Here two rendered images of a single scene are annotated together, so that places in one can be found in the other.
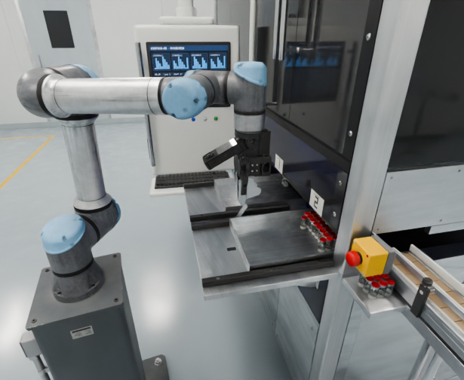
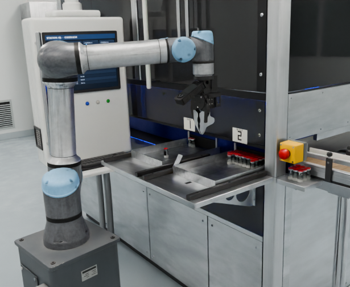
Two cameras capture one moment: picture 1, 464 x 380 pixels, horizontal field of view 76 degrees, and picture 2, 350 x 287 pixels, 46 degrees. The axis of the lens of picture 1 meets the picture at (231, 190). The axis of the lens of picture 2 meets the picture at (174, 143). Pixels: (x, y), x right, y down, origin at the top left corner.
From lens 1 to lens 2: 0.87 m
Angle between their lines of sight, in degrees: 25
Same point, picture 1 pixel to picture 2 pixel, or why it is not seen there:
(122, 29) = not seen: outside the picture
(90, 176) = (71, 132)
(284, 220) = (211, 163)
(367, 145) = (276, 77)
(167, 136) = not seen: hidden behind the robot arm
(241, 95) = (201, 50)
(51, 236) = (60, 180)
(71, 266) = (74, 209)
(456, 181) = (322, 99)
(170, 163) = not seen: hidden behind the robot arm
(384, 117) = (281, 58)
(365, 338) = (296, 240)
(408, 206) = (303, 119)
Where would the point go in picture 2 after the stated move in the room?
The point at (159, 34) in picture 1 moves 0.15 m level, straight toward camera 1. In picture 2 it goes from (54, 25) to (65, 23)
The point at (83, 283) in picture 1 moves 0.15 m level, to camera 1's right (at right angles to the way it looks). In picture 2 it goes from (81, 228) to (126, 218)
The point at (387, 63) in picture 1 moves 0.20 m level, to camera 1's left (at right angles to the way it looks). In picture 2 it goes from (278, 27) to (230, 29)
